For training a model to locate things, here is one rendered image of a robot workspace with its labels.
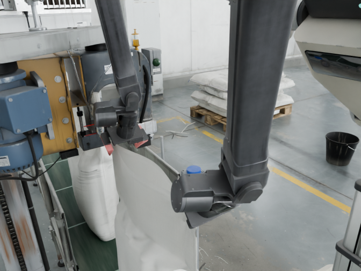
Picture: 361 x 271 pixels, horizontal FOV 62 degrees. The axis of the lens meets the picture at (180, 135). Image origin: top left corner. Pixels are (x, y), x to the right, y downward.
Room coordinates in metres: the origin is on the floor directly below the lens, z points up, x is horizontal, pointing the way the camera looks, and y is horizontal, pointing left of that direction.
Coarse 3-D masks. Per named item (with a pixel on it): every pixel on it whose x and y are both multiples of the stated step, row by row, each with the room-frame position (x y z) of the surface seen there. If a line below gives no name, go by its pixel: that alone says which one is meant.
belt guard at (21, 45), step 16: (16, 32) 0.89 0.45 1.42; (48, 32) 0.86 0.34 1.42; (64, 32) 0.89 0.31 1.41; (80, 32) 0.95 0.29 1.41; (96, 32) 1.03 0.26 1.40; (0, 48) 0.69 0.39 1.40; (16, 48) 0.73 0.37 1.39; (32, 48) 0.77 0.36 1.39; (48, 48) 0.82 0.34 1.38; (64, 48) 0.88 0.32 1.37
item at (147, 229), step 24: (120, 168) 0.87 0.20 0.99; (144, 168) 0.83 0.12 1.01; (120, 192) 0.92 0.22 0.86; (144, 192) 0.70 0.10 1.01; (168, 192) 0.63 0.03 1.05; (120, 216) 0.85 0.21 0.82; (144, 216) 0.70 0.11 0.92; (168, 216) 0.64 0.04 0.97; (120, 240) 0.80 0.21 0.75; (144, 240) 0.71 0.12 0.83; (168, 240) 0.64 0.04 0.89; (192, 240) 0.57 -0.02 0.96; (120, 264) 0.80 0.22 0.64; (144, 264) 0.64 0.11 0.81; (168, 264) 0.62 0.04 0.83; (192, 264) 0.57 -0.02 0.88
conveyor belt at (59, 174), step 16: (48, 160) 2.12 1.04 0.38; (64, 160) 2.11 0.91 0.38; (64, 176) 1.87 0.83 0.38; (64, 192) 1.66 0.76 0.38; (64, 208) 1.50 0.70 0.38; (80, 224) 1.34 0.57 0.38; (80, 240) 1.22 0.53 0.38; (96, 240) 1.22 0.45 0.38; (112, 240) 1.21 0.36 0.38; (80, 256) 1.11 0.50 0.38; (96, 256) 1.11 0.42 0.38; (112, 256) 1.10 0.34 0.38
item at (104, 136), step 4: (104, 132) 0.89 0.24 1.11; (100, 136) 0.88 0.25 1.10; (104, 136) 0.88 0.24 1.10; (108, 136) 0.88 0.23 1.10; (104, 140) 0.86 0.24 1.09; (108, 140) 0.87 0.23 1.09; (104, 144) 0.85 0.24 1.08; (108, 144) 0.86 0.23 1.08; (108, 148) 0.85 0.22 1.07; (112, 148) 0.85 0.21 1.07; (108, 152) 0.85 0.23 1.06
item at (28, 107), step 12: (0, 96) 0.65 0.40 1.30; (12, 96) 0.64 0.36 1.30; (24, 96) 0.67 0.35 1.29; (36, 96) 0.69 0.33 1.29; (0, 108) 0.65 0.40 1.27; (12, 108) 0.64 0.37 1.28; (24, 108) 0.66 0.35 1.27; (36, 108) 0.68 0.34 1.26; (48, 108) 0.71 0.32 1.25; (0, 120) 0.66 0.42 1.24; (12, 120) 0.63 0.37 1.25; (24, 120) 0.65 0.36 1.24; (36, 120) 0.68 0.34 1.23; (48, 120) 0.70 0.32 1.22; (12, 132) 0.63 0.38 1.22; (24, 132) 0.68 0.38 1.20
